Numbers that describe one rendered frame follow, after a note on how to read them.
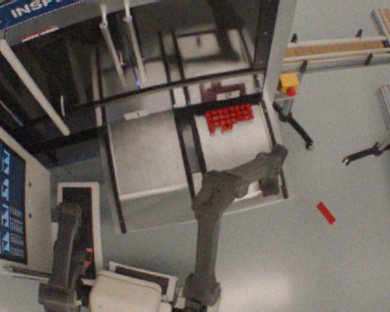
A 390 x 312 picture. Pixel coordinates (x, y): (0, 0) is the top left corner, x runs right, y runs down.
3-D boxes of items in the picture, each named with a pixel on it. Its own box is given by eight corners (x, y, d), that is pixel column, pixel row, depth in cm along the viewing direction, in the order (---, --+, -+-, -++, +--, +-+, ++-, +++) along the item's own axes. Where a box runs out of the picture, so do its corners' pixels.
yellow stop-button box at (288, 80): (275, 77, 202) (277, 70, 195) (292, 74, 202) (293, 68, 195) (280, 94, 200) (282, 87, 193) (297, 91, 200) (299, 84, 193)
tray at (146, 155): (107, 115, 209) (105, 112, 205) (170, 100, 209) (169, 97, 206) (120, 198, 200) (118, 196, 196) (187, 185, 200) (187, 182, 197)
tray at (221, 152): (194, 117, 207) (194, 114, 204) (259, 104, 208) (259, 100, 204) (214, 203, 198) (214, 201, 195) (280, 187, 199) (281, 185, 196)
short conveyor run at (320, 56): (266, 83, 214) (269, 68, 199) (256, 51, 218) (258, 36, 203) (389, 67, 216) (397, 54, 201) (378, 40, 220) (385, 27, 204)
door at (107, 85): (23, 122, 174) (-33, 60, 117) (139, 89, 175) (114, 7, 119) (23, 123, 174) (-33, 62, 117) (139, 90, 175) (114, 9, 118)
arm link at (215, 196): (185, 191, 132) (222, 204, 128) (211, 165, 142) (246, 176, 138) (181, 301, 156) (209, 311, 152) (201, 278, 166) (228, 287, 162)
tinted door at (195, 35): (140, 88, 175) (115, 6, 119) (265, 65, 176) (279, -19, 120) (140, 90, 175) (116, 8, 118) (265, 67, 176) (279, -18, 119)
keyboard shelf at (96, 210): (43, 183, 213) (42, 181, 210) (99, 183, 212) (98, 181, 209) (47, 279, 201) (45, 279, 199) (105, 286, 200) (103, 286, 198)
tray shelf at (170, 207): (97, 120, 210) (96, 118, 209) (265, 84, 212) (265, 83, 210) (116, 235, 198) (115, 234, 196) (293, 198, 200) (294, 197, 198)
